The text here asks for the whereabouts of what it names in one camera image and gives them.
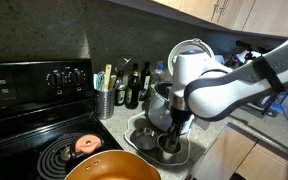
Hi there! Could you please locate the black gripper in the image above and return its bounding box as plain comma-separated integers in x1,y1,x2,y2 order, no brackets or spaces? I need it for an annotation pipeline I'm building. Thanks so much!
165,107,190,149

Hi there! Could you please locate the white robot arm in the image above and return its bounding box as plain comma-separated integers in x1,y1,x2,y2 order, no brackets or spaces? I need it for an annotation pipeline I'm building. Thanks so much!
163,39,288,150

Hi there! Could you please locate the small silver pot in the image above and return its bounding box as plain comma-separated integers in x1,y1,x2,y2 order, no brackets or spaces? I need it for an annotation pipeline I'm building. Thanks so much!
157,133,182,164

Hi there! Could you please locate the orange interior cooking pot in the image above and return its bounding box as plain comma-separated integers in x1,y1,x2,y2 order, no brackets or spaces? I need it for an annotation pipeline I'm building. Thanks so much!
64,150,161,180

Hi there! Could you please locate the white rice cooker lid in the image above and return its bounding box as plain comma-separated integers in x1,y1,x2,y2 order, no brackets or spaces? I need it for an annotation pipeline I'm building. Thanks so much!
167,38,215,76

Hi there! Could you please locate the dark wine bottle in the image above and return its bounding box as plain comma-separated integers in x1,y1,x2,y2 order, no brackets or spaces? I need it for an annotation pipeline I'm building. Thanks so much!
139,62,151,101

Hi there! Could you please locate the green olive oil bottle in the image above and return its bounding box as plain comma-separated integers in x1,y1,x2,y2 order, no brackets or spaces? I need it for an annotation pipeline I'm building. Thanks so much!
125,63,141,109

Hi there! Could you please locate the clear plastic water bottle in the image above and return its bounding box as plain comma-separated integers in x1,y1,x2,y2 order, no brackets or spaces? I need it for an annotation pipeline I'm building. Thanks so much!
153,64,166,83

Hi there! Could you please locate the perforated steel utensil holder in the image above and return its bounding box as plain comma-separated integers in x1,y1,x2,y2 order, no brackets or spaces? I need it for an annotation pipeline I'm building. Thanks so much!
95,90,115,120

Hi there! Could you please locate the wooden spatula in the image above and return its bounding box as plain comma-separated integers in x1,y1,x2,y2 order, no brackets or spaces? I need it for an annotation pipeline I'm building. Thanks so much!
103,64,112,90

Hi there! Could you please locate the black electric stove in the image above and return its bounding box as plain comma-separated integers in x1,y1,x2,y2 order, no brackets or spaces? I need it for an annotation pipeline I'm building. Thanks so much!
0,59,120,180

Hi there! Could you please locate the wire mesh strainer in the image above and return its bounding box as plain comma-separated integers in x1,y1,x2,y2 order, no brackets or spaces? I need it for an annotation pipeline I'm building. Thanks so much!
115,56,132,72

